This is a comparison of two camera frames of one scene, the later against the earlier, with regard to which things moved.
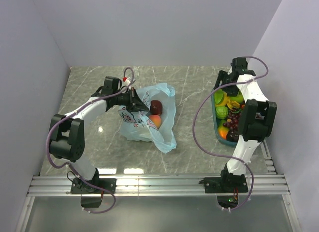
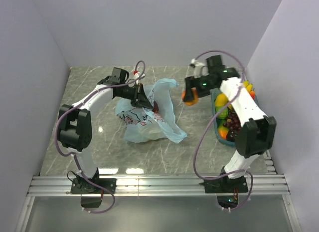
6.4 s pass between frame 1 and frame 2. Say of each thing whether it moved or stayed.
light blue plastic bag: moved
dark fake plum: stayed
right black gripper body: moved
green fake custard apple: stayed
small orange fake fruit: stayed
